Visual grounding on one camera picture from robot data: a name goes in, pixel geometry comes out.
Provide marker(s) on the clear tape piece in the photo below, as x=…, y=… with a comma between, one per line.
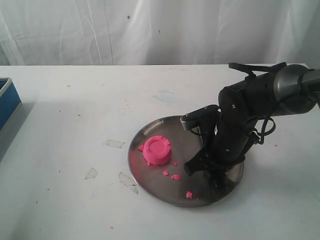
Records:
x=114, y=143
x=91, y=174
x=128, y=182

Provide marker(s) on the white backdrop curtain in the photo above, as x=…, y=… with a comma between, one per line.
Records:
x=159, y=32

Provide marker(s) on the pink clay lump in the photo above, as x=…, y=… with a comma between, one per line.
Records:
x=156, y=150

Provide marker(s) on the pink sand crumb front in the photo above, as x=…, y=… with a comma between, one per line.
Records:
x=189, y=195

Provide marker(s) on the pink sand crumb small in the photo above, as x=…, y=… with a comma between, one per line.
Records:
x=165, y=172

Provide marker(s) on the black knife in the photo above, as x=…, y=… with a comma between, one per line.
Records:
x=213, y=175

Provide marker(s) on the round steel plate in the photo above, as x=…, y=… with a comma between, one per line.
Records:
x=184, y=146

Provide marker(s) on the clear tape piece left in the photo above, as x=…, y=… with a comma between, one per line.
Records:
x=91, y=174

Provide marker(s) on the clear tape piece right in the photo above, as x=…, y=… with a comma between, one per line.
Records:
x=128, y=182

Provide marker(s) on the blue sand tray box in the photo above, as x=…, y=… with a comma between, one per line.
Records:
x=9, y=100

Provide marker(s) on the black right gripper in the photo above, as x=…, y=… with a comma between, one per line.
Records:
x=224, y=145

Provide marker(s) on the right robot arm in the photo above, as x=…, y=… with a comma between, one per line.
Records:
x=267, y=92

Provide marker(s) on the pink sand crumb middle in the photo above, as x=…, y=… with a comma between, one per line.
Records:
x=176, y=177

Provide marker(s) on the clear tape piece upper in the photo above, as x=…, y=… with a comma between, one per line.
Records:
x=114, y=143

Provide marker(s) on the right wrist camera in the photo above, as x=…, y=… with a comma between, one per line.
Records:
x=205, y=116

